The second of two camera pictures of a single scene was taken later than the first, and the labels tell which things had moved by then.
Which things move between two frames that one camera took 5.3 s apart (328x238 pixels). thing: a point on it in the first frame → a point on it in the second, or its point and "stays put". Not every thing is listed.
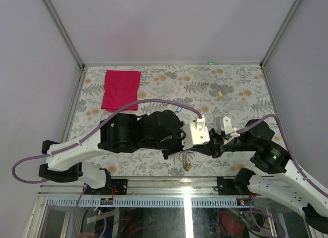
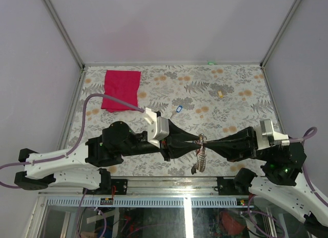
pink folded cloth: [121, 88] stays put
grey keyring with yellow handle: [186, 161] → [200, 154]
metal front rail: [147, 192] stays put
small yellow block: [220, 94] stays put
